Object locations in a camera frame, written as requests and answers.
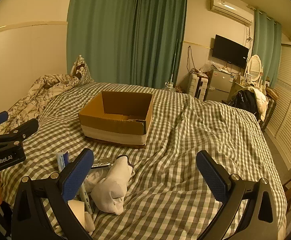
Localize light green curtain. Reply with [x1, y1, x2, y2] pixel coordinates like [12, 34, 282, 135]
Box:
[66, 0, 139, 85]

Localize narrow green curtain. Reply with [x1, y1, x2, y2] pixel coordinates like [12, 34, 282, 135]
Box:
[252, 7, 283, 88]

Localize grey small refrigerator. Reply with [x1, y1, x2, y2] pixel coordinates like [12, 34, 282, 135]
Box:
[205, 69, 237, 103]

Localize dark green curtain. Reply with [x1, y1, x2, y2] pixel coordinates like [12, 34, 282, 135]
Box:
[133, 0, 188, 89]

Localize clear plastic bag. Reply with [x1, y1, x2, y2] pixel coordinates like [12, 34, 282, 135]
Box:
[202, 61, 216, 73]

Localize green checked bed sheet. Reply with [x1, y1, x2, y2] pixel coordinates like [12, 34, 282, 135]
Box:
[0, 81, 287, 240]

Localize white air conditioner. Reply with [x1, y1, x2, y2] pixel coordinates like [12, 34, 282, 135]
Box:
[209, 0, 254, 26]

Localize white perforated plastic strip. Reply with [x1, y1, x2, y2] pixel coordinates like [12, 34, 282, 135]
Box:
[81, 182, 94, 213]

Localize white jacket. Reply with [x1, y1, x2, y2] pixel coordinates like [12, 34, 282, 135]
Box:
[248, 86, 269, 116]

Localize floral and checked pillow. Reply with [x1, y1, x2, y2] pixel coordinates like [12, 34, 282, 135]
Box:
[70, 54, 95, 85]

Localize small white blue-label tube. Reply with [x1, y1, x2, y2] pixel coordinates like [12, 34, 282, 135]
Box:
[56, 150, 70, 173]

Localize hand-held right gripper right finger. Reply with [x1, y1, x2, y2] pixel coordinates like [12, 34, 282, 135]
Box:
[196, 150, 278, 240]

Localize white sock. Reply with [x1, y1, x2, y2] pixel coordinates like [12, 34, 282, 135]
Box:
[84, 211, 96, 232]
[91, 155, 135, 215]

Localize dark suitcase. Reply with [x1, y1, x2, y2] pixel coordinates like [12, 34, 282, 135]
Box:
[260, 97, 277, 133]

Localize clear water jug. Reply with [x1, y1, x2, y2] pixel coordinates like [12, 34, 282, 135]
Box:
[162, 81, 176, 92]

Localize black jacket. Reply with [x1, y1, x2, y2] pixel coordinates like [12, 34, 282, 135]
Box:
[229, 89, 257, 117]

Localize black wall television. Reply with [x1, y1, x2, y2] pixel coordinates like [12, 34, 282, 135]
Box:
[212, 34, 249, 68]

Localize clear plastic packet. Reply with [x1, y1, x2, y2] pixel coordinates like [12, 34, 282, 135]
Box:
[86, 169, 106, 188]

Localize floral duvet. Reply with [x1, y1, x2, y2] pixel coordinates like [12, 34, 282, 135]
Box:
[0, 74, 80, 137]

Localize white ribbed suitcase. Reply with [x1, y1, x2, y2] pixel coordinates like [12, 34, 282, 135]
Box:
[187, 74, 208, 100]

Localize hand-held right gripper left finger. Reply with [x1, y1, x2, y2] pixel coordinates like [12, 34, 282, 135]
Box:
[11, 148, 95, 240]

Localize hanging wall cables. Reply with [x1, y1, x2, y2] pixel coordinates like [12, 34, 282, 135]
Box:
[187, 45, 196, 73]

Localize white louvered wardrobe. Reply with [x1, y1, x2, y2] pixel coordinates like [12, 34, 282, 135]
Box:
[265, 42, 291, 171]

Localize mop pole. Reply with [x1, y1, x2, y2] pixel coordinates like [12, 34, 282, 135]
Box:
[169, 40, 180, 85]

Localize brown cardboard box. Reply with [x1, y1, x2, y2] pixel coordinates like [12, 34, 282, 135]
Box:
[78, 91, 153, 149]

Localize white oval vanity mirror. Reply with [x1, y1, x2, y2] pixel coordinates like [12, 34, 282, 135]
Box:
[245, 54, 264, 83]

